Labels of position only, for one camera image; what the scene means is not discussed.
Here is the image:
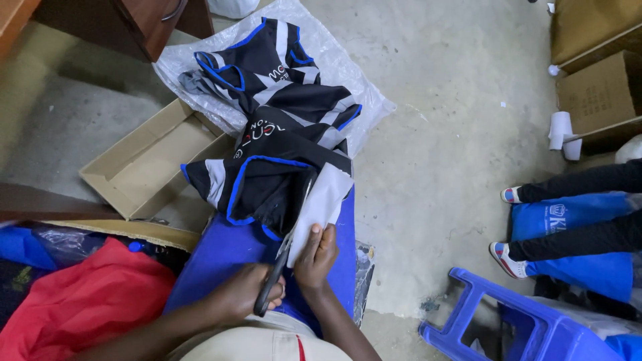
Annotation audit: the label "person's right hand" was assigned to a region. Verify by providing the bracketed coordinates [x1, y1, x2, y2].
[294, 223, 340, 292]

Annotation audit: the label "person's left hand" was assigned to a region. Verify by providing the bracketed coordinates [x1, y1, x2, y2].
[208, 263, 287, 324]

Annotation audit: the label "black handled scissors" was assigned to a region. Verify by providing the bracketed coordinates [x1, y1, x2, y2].
[253, 178, 318, 318]

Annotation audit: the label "white fabric piece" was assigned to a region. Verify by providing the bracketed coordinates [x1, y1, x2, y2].
[286, 161, 355, 269]

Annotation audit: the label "person's beige clothing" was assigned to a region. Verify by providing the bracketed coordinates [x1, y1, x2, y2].
[167, 310, 353, 361]

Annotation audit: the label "blue cloth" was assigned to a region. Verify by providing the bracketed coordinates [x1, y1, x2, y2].
[163, 185, 358, 338]

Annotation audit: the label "printed plastic packet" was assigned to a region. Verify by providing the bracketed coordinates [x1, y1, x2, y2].
[352, 241, 376, 329]

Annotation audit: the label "pile of black striped jerseys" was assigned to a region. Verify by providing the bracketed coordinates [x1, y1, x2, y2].
[178, 16, 363, 242]

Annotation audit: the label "cardboard flap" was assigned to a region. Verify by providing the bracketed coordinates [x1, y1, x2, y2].
[42, 219, 202, 253]

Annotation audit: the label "open flat cardboard box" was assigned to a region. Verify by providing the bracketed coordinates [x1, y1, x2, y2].
[79, 98, 236, 221]

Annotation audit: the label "red cloth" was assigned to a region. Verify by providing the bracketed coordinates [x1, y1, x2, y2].
[0, 237, 177, 361]

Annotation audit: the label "crumpled clear plastic wrap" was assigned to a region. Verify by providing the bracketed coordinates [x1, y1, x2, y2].
[31, 225, 108, 269]

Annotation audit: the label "clear plastic sheet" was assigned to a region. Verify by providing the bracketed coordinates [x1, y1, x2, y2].
[153, 0, 397, 160]

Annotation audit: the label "blue plastic stool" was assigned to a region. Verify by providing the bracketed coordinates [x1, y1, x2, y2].
[419, 267, 642, 361]

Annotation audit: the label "blue fabric bundle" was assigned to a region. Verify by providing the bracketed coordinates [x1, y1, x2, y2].
[0, 226, 58, 271]

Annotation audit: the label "white plastic bag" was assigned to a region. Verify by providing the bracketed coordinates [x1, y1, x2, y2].
[207, 0, 261, 20]

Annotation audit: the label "dark wooden cabinet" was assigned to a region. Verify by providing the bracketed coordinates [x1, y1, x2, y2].
[31, 0, 215, 64]

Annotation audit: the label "blue printed bag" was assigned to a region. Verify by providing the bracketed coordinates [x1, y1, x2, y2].
[511, 192, 642, 305]

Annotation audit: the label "white paper roll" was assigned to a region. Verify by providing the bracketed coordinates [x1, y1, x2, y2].
[548, 111, 574, 151]
[563, 137, 583, 161]

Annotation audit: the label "brown cardboard carton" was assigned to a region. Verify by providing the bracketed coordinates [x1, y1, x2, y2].
[556, 49, 642, 136]

